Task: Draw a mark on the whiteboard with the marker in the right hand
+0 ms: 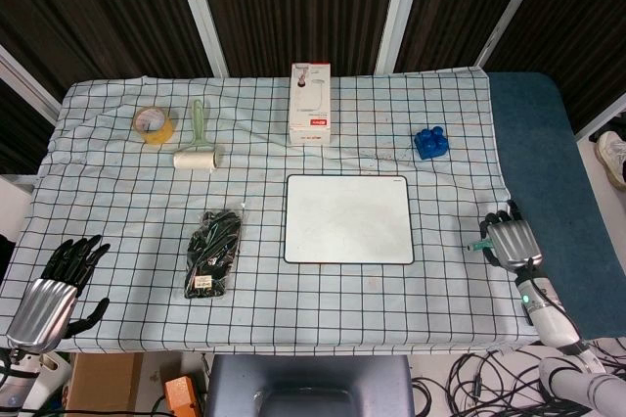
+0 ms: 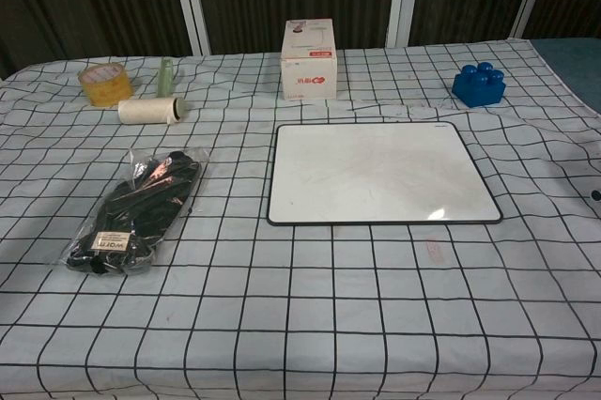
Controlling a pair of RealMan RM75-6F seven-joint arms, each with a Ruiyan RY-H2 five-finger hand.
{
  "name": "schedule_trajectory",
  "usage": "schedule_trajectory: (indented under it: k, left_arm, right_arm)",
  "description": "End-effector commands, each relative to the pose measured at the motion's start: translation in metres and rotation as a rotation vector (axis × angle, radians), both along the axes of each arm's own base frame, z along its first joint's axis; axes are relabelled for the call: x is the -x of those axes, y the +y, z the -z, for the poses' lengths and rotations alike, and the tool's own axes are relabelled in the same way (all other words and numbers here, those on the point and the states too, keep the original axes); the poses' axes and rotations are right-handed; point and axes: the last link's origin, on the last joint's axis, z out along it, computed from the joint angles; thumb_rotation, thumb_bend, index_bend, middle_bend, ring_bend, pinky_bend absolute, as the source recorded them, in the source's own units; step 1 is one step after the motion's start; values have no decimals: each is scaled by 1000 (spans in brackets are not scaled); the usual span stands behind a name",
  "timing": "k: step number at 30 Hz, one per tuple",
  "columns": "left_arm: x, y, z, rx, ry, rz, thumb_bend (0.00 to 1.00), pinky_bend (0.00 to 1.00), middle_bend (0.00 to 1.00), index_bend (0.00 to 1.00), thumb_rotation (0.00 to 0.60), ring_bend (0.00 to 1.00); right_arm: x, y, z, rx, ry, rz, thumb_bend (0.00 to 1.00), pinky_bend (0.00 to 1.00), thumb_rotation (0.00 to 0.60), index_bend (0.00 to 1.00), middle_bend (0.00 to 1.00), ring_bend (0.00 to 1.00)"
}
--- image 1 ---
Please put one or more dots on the teal marker pen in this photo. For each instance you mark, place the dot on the teal marker pen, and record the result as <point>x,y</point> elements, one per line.
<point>477,245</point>

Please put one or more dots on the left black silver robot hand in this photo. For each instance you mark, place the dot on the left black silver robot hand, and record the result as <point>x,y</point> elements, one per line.
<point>46,307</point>

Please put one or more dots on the yellow packing tape roll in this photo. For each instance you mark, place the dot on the yellow packing tape roll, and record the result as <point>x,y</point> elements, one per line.
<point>156,130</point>

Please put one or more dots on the white sneaker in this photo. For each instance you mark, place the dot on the white sneaker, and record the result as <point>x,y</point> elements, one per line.
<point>612,155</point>

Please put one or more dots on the black gloves in plastic bag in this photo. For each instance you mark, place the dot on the black gloves in plastic bag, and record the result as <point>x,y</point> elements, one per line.
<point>212,253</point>

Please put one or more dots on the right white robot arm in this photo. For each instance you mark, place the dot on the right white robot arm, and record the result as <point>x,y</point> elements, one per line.
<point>552,319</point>

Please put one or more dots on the white red product box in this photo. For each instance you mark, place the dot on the white red product box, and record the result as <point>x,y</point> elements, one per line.
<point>310,108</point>

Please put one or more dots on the blue padded table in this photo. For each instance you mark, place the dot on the blue padded table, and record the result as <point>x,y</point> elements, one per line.
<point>548,152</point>

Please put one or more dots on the brown cardboard box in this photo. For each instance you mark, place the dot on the brown cardboard box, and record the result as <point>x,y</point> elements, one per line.
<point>102,383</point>

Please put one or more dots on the orange box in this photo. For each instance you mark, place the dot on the orange box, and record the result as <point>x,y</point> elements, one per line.
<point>181,395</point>

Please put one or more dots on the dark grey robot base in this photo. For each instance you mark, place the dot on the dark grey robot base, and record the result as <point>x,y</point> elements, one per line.
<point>308,378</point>

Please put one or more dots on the blue toy building block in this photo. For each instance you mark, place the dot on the blue toy building block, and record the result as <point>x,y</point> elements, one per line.
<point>431,143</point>

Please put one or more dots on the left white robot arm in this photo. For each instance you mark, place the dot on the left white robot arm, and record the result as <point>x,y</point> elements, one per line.
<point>14,380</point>

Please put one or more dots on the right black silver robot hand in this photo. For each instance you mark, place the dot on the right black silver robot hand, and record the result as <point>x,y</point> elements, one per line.
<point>513,243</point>

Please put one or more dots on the white screen frame post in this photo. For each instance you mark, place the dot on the white screen frame post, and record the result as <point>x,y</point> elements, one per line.
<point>513,6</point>
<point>24,84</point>
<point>198,11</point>
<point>601,116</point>
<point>398,6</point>

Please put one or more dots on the white black checked tablecloth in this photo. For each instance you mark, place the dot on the white black checked tablecloth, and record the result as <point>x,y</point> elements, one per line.
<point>132,221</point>

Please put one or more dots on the white board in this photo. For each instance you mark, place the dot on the white board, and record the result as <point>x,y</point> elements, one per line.
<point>347,218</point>

